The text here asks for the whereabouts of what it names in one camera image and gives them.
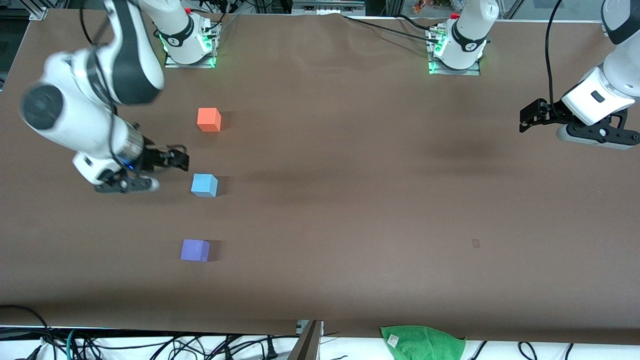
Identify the light blue foam block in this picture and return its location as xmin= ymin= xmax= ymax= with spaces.
xmin=190 ymin=173 xmax=219 ymax=198

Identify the orange foam block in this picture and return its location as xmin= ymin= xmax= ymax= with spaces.
xmin=197 ymin=107 xmax=222 ymax=133

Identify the purple foam block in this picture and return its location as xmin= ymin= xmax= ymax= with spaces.
xmin=180 ymin=239 xmax=211 ymax=263

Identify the brown table cover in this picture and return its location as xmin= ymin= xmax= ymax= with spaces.
xmin=0 ymin=7 xmax=640 ymax=346

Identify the green cloth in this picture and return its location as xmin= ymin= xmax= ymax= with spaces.
xmin=380 ymin=325 xmax=467 ymax=360

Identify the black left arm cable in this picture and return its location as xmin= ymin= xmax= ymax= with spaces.
xmin=544 ymin=0 xmax=564 ymax=108

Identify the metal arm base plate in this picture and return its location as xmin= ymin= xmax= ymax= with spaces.
xmin=428 ymin=25 xmax=482 ymax=76
xmin=164 ymin=20 xmax=221 ymax=69

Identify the grey cable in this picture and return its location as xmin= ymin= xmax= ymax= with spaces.
xmin=212 ymin=13 xmax=242 ymax=41

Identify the black base cable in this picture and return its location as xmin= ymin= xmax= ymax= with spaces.
xmin=394 ymin=14 xmax=443 ymax=31
xmin=342 ymin=14 xmax=438 ymax=38

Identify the aluminium frame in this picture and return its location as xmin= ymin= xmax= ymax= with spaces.
xmin=291 ymin=0 xmax=367 ymax=17

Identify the metal post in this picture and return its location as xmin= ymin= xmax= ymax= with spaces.
xmin=287 ymin=320 xmax=324 ymax=360

